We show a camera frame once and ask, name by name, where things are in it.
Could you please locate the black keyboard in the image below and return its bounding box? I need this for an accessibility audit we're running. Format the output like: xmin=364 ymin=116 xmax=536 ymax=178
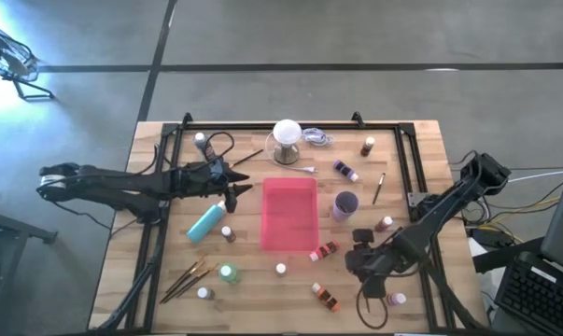
xmin=493 ymin=251 xmax=563 ymax=336

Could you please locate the dark brown paint bottle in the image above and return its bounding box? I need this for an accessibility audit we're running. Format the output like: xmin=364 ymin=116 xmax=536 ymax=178
xmin=359 ymin=135 xmax=376 ymax=159

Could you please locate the large teal paint bottle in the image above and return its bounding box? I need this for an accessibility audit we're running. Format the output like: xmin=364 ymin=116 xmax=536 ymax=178
xmin=186 ymin=200 xmax=228 ymax=245

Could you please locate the purple plastic cup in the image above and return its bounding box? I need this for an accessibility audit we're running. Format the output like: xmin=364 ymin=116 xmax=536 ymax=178
xmin=331 ymin=189 xmax=360 ymax=223

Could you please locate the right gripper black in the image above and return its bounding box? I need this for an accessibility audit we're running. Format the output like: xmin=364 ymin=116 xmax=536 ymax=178
xmin=344 ymin=227 xmax=406 ymax=301

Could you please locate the white lamp cable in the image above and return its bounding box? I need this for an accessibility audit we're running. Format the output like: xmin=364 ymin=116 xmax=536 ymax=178
xmin=264 ymin=126 xmax=334 ymax=175

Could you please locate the black floor fan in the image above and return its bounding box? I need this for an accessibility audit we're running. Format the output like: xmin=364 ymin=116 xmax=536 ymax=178
xmin=0 ymin=21 xmax=57 ymax=103

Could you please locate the black metal table frame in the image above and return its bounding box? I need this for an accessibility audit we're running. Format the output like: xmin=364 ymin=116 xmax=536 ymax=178
xmin=93 ymin=111 xmax=490 ymax=336

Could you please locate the black side cart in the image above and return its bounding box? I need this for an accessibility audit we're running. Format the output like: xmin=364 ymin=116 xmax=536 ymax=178
xmin=0 ymin=204 xmax=59 ymax=336

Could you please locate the black power brick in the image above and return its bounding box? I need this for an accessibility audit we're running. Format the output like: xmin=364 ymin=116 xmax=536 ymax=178
xmin=470 ymin=226 xmax=515 ymax=249

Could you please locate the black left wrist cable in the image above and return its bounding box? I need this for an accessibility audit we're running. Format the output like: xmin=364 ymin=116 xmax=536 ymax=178
xmin=204 ymin=131 xmax=236 ymax=162

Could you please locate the red paint bottle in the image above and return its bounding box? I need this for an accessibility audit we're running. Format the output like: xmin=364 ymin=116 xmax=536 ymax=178
xmin=308 ymin=241 xmax=342 ymax=262

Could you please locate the white dome glass jar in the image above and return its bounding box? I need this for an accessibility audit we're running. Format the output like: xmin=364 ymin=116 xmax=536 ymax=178
xmin=270 ymin=119 xmax=303 ymax=167

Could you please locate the yellow floor cable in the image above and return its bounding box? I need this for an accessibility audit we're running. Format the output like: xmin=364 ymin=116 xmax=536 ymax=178
xmin=467 ymin=195 xmax=563 ymax=234

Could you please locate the white floor cable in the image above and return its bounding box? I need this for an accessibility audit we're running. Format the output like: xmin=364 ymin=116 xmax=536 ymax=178
xmin=509 ymin=170 xmax=563 ymax=184

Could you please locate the green paint bottle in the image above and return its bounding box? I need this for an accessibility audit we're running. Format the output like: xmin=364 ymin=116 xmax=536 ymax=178
xmin=218 ymin=262 xmax=243 ymax=285

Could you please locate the pink plastic tray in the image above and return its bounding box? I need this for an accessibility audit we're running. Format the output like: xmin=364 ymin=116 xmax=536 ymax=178
xmin=260 ymin=176 xmax=320 ymax=254

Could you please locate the purple paint bottle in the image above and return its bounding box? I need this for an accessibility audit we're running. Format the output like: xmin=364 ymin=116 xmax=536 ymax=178
xmin=332 ymin=160 xmax=360 ymax=184

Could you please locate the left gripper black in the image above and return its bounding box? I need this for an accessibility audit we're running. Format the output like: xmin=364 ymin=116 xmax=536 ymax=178
xmin=176 ymin=156 xmax=254 ymax=215

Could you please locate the orange paint bottle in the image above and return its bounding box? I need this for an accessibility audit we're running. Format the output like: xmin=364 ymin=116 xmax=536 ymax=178
xmin=311 ymin=282 xmax=342 ymax=314

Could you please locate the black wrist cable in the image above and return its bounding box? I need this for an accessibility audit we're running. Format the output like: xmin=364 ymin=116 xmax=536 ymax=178
xmin=204 ymin=131 xmax=236 ymax=162
xmin=355 ymin=277 xmax=390 ymax=330

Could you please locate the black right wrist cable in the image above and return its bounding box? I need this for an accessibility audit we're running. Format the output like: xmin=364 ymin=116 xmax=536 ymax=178
xmin=355 ymin=277 xmax=390 ymax=330

